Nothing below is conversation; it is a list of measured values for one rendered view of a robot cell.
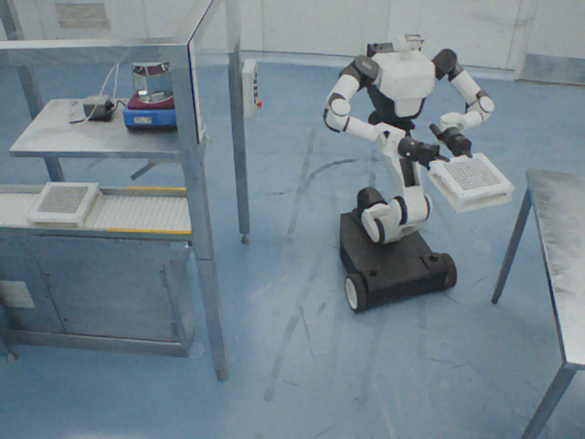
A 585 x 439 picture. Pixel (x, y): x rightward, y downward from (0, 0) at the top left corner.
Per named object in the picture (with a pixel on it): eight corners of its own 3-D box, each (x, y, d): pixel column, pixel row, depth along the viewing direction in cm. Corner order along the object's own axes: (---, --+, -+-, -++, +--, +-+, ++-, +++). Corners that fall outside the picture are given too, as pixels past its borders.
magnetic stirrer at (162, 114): (192, 101, 206) (190, 80, 201) (180, 130, 190) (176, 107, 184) (141, 101, 207) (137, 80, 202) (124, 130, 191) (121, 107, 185)
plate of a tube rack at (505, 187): (514, 191, 203) (515, 187, 202) (459, 202, 198) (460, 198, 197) (480, 156, 222) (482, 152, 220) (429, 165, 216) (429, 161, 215)
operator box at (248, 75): (258, 104, 294) (256, 58, 277) (254, 120, 281) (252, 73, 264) (247, 103, 294) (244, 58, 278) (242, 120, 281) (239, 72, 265)
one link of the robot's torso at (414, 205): (392, 227, 273) (371, 135, 277) (423, 220, 277) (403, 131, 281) (404, 224, 258) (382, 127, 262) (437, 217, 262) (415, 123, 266)
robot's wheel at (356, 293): (353, 273, 281) (361, 313, 279) (362, 272, 282) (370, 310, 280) (341, 275, 300) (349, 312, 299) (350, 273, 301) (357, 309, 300)
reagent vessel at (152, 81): (181, 84, 198) (175, 36, 186) (172, 103, 186) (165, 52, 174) (141, 84, 198) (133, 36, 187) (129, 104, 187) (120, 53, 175)
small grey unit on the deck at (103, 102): (119, 109, 203) (116, 94, 199) (113, 118, 198) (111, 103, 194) (89, 109, 204) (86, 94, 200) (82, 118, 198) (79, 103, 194)
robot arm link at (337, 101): (320, 102, 222) (344, 69, 232) (313, 121, 234) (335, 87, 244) (345, 117, 222) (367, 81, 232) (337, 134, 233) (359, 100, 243)
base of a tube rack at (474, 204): (511, 201, 207) (512, 197, 205) (457, 213, 201) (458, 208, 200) (478, 166, 225) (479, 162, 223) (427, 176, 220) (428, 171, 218)
